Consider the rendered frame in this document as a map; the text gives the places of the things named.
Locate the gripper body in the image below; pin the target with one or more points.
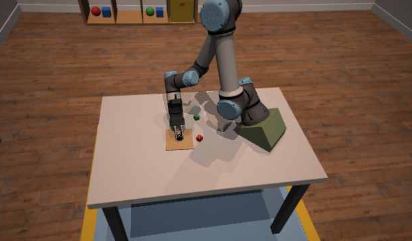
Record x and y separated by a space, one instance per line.
175 109

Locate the orange flat mat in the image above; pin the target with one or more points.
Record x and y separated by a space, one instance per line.
173 144

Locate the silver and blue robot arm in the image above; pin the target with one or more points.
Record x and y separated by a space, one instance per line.
236 96

